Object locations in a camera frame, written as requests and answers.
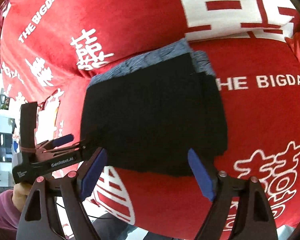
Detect black pants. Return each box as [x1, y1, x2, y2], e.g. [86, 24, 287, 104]
[81, 54, 228, 176]

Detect person's left hand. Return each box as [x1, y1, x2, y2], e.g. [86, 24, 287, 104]
[12, 183, 32, 212]

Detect person's blue jeans legs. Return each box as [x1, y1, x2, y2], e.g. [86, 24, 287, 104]
[92, 212, 186, 240]

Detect blue grey leaf-print cloth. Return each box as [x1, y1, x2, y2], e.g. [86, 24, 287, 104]
[88, 38, 216, 87]

